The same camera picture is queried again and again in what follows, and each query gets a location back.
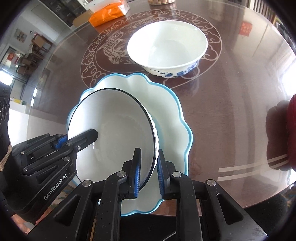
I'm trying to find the red flower plate centre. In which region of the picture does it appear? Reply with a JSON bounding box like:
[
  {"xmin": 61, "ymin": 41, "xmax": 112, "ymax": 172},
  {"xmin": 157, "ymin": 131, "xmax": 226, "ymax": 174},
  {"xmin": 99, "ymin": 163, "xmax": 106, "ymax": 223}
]
[{"xmin": 287, "ymin": 95, "xmax": 296, "ymax": 170}]

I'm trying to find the white ribbed bowl black rim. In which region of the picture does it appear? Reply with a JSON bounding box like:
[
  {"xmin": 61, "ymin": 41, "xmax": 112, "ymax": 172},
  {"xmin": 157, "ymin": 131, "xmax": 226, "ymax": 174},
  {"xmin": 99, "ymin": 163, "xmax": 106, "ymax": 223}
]
[{"xmin": 68, "ymin": 88, "xmax": 159, "ymax": 189}]

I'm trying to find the person's left hand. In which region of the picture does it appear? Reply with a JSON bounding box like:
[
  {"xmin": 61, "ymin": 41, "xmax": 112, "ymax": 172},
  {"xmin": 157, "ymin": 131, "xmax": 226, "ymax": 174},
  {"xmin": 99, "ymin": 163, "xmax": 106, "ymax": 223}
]
[{"xmin": 11, "ymin": 214, "xmax": 31, "ymax": 234}]

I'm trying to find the orange tissue pack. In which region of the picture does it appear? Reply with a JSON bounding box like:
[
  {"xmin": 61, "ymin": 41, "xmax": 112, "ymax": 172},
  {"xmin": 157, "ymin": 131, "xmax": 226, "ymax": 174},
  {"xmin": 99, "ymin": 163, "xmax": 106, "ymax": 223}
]
[{"xmin": 89, "ymin": 1, "xmax": 130, "ymax": 28}]

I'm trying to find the blue floral white bowl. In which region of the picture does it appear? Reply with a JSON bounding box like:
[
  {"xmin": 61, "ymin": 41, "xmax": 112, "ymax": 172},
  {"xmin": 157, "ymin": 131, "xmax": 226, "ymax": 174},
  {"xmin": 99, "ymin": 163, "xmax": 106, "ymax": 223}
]
[{"xmin": 127, "ymin": 20, "xmax": 208, "ymax": 78}]

